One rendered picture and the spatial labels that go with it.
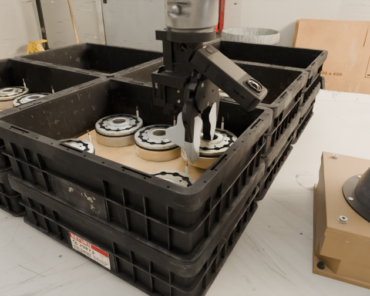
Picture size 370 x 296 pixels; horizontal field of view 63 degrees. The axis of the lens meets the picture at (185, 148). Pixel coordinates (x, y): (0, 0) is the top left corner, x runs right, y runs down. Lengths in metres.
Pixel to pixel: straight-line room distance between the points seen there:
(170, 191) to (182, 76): 0.19
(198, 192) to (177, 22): 0.23
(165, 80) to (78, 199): 0.22
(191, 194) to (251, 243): 0.30
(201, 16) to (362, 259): 0.43
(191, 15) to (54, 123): 0.36
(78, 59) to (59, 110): 0.57
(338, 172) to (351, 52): 2.77
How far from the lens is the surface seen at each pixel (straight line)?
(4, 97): 0.94
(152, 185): 0.35
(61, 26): 4.73
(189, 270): 0.42
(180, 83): 0.45
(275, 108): 0.58
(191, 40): 0.43
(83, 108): 0.70
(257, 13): 3.56
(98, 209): 0.47
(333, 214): 0.55
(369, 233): 0.54
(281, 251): 0.61
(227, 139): 0.55
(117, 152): 0.62
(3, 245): 0.68
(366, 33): 3.41
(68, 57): 1.18
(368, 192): 0.58
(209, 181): 0.35
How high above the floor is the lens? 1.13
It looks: 29 degrees down
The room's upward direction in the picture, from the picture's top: straight up
